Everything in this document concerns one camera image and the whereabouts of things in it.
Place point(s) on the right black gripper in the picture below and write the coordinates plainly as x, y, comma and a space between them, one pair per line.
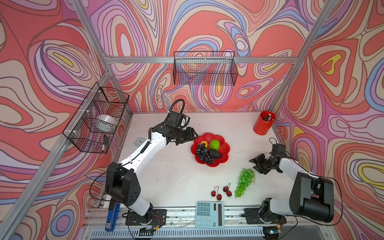
258, 160

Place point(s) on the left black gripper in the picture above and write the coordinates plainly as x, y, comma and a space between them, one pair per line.
190, 132

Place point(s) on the green fake grape bunch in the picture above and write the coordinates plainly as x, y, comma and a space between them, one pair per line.
245, 179

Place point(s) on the yellow fake lemon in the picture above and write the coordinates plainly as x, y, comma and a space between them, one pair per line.
204, 144

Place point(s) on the black fake grape bunch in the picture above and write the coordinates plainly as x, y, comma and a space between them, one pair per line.
203, 156

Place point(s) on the bumpy green fake fruit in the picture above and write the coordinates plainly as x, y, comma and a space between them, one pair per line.
215, 144

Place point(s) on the red flower-shaped fruit bowl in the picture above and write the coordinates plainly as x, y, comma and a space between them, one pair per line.
224, 149

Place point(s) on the dark fake avocado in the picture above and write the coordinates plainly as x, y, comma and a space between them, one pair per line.
214, 154

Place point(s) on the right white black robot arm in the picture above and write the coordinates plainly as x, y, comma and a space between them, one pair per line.
312, 197

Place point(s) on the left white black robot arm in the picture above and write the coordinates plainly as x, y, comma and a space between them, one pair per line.
122, 183

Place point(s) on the small teal square object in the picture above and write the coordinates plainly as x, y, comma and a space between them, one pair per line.
140, 141

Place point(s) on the red pen cup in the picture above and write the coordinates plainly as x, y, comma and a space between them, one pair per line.
264, 123

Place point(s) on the right red cherry pair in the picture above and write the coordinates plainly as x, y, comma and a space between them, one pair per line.
226, 190

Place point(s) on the red cherry pair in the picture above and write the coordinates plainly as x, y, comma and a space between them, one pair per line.
215, 193
226, 190

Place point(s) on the left red cherry pair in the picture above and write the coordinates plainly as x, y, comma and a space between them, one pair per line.
215, 193

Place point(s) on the white tape roll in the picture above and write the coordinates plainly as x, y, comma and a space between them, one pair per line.
107, 119

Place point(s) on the teal desk calculator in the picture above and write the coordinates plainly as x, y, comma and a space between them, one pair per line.
209, 215

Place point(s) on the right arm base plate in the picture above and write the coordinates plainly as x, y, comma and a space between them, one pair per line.
252, 216

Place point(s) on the back black wire basket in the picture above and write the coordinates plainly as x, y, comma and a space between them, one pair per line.
209, 68

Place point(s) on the black wire basket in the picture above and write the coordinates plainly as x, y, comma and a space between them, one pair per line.
209, 68
88, 134

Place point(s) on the left black wire basket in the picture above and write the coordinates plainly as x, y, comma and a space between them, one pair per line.
88, 134

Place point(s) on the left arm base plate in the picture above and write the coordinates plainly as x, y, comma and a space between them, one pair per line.
158, 218

